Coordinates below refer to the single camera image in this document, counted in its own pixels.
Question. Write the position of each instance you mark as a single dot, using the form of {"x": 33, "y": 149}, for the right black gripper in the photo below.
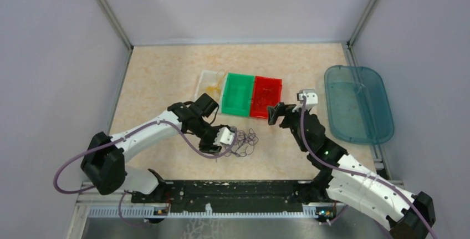
{"x": 274, "y": 111}

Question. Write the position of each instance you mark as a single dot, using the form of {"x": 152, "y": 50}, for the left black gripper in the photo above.
{"x": 209, "y": 146}

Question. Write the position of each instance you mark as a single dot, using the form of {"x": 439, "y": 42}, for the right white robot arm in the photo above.
{"x": 344, "y": 179}

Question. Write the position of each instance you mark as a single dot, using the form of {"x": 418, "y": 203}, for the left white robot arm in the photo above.
{"x": 105, "y": 164}

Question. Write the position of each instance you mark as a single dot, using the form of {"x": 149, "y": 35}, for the red plastic bin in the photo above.
{"x": 266, "y": 92}

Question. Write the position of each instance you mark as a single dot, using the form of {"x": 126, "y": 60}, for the green plastic bin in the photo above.
{"x": 237, "y": 94}

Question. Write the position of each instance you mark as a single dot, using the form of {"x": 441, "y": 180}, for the white plastic bin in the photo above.
{"x": 212, "y": 83}

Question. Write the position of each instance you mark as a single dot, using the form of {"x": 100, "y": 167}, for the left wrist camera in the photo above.
{"x": 225, "y": 136}

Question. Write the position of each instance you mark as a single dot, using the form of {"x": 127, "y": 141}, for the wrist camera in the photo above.
{"x": 307, "y": 99}
{"x": 225, "y": 136}

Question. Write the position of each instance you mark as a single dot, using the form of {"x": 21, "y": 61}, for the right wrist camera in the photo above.
{"x": 307, "y": 99}

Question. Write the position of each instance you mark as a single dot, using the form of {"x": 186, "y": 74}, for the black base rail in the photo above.
{"x": 264, "y": 197}

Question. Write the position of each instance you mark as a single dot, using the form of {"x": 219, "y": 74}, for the white cable duct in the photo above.
{"x": 128, "y": 212}

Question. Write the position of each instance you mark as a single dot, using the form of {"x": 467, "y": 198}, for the aluminium frame post right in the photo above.
{"x": 366, "y": 15}

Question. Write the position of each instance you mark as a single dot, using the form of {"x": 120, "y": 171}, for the aluminium frame post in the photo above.
{"x": 115, "y": 24}
{"x": 366, "y": 15}

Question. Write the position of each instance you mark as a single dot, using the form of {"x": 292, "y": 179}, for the aluminium frame post left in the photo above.
{"x": 115, "y": 24}

